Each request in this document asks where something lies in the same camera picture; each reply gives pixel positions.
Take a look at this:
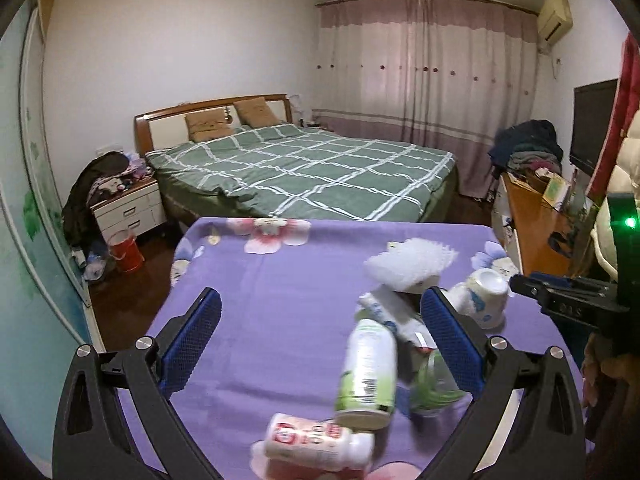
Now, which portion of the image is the white paper cup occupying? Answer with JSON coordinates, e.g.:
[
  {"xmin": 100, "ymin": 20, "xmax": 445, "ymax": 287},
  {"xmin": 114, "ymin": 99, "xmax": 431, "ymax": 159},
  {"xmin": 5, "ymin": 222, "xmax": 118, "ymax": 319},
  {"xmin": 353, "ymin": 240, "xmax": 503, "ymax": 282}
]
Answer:
[{"xmin": 445, "ymin": 269, "xmax": 509, "ymax": 330}]

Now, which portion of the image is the green white yogurt bottle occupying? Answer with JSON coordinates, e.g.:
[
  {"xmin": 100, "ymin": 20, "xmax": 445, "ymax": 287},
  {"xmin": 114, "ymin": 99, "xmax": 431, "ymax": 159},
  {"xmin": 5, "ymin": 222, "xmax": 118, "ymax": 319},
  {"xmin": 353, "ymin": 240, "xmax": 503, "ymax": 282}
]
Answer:
[{"xmin": 334, "ymin": 318, "xmax": 397, "ymax": 431}]

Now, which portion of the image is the orange wooden desk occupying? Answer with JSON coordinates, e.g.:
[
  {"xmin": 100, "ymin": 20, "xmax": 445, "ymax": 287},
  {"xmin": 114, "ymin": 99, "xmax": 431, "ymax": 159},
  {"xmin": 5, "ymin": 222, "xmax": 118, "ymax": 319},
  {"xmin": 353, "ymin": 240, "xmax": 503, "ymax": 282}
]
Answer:
[{"xmin": 491, "ymin": 174, "xmax": 593, "ymax": 276}]

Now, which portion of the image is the clear plastic cup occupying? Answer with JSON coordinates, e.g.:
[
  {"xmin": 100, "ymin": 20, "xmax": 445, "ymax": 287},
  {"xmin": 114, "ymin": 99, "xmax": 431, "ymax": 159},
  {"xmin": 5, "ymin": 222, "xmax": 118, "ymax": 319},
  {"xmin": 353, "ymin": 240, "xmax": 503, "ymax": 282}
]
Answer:
[{"xmin": 409, "ymin": 350, "xmax": 466, "ymax": 415}]

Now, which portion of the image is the cream puffer jacket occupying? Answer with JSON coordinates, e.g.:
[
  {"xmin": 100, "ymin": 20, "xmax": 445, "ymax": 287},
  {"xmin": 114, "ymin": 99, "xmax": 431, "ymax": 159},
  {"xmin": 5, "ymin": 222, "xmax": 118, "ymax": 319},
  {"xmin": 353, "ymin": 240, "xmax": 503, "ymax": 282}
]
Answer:
[{"xmin": 590, "ymin": 112, "xmax": 640, "ymax": 281}]

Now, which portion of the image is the green framed picture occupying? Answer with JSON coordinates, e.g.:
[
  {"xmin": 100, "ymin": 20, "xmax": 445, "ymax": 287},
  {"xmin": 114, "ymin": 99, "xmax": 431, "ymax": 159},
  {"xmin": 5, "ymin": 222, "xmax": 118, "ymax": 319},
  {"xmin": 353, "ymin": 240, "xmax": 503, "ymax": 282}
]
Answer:
[{"xmin": 542, "ymin": 174, "xmax": 570, "ymax": 211}]

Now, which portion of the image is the painted sliding wardrobe door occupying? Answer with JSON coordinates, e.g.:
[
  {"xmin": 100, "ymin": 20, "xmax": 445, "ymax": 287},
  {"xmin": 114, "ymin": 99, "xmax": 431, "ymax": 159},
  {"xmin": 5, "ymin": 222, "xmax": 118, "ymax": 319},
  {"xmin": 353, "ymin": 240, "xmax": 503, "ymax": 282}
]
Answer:
[{"xmin": 1, "ymin": 2, "xmax": 90, "ymax": 460}]

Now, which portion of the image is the red bucket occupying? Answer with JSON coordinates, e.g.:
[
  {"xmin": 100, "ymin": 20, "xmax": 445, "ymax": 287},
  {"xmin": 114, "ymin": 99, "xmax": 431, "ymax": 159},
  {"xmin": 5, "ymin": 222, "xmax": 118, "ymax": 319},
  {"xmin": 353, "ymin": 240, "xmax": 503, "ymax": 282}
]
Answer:
[{"xmin": 107, "ymin": 229, "xmax": 144, "ymax": 273}]

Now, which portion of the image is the pile of dark clothes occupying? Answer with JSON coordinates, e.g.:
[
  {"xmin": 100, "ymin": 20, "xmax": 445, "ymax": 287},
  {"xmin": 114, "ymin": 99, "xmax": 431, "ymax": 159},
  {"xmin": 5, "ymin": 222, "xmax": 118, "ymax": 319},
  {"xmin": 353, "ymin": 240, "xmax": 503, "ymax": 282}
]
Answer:
[{"xmin": 488, "ymin": 119, "xmax": 564, "ymax": 179}]

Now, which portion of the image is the red white drink bottle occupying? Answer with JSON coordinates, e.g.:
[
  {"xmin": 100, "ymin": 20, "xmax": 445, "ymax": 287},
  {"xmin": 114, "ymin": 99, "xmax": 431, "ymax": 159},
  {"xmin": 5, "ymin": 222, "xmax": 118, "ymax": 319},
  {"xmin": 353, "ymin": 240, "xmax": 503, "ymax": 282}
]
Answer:
[{"xmin": 250, "ymin": 413, "xmax": 375, "ymax": 479}]

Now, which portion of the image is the black jacket on cabinet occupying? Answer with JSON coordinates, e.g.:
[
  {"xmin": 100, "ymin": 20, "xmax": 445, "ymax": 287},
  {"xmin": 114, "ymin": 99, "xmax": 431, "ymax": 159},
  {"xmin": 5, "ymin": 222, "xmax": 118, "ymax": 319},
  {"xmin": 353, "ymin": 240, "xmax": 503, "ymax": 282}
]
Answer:
[{"xmin": 62, "ymin": 152, "xmax": 129, "ymax": 255}]

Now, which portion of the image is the black television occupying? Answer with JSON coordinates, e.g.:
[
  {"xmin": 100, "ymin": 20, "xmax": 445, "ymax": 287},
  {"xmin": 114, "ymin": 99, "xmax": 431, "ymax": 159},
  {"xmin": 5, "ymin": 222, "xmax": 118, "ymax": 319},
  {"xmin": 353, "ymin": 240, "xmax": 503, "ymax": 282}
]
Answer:
[{"xmin": 570, "ymin": 79, "xmax": 618, "ymax": 176}]

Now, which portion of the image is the white bedside cabinet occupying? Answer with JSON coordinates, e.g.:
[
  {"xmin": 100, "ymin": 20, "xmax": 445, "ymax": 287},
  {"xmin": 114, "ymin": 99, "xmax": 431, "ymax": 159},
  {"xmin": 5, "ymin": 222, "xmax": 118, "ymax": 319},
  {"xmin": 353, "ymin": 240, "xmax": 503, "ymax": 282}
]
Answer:
[{"xmin": 91, "ymin": 178, "xmax": 167, "ymax": 242}]

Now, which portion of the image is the purple floral tablecloth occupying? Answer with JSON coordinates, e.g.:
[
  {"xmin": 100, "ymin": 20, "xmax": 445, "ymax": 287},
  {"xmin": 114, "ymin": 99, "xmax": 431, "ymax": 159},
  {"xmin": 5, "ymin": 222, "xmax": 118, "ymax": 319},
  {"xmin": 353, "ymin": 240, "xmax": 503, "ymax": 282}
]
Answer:
[{"xmin": 151, "ymin": 219, "xmax": 500, "ymax": 479}]

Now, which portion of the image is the pink striped curtain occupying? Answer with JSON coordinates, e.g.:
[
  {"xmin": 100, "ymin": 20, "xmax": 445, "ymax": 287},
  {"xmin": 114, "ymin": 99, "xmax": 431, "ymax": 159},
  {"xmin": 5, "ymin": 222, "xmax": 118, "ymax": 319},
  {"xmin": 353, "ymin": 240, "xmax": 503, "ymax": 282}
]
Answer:
[{"xmin": 312, "ymin": 0, "xmax": 538, "ymax": 198}]

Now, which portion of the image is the bed with green plaid duvet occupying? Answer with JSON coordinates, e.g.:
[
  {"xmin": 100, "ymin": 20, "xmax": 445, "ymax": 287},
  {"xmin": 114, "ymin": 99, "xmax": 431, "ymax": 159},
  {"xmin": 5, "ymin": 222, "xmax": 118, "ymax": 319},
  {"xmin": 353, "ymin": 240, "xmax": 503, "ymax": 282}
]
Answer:
[{"xmin": 134, "ymin": 94, "xmax": 458, "ymax": 224}]

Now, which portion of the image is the left brown pillow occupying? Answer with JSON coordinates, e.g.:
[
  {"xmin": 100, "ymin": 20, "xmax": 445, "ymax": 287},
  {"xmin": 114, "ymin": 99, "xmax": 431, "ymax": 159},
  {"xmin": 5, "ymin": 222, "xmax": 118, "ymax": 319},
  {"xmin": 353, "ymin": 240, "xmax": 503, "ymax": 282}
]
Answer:
[{"xmin": 184, "ymin": 108, "xmax": 233, "ymax": 143}]

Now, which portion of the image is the brown pillow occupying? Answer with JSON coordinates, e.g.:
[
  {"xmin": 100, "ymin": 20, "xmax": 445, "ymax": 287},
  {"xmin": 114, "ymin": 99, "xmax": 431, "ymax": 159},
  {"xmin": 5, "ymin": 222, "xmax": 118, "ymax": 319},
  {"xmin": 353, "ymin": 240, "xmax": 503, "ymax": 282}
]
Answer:
[
  {"xmin": 233, "ymin": 96, "xmax": 280, "ymax": 129},
  {"xmin": 184, "ymin": 108, "xmax": 233, "ymax": 143}
]

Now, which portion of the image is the right brown pillow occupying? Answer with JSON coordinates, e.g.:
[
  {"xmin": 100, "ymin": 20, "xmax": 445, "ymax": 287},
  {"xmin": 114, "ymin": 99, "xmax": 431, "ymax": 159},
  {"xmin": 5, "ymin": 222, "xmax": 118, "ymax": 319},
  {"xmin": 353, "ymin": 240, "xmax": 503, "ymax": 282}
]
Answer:
[{"xmin": 233, "ymin": 96, "xmax": 280, "ymax": 129}]

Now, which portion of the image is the black strap on desk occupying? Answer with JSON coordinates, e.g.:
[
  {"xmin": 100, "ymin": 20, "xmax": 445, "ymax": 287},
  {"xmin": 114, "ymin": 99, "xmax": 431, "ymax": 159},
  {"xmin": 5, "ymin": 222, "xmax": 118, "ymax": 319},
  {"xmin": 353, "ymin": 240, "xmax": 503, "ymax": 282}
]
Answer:
[{"xmin": 546, "ymin": 228, "xmax": 576, "ymax": 261}]

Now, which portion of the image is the wall air conditioner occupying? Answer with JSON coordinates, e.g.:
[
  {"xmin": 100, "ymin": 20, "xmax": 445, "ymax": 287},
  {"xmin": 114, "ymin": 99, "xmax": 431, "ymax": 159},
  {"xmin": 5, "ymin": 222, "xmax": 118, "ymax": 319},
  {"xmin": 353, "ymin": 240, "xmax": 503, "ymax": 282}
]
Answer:
[{"xmin": 537, "ymin": 0, "xmax": 573, "ymax": 46}]

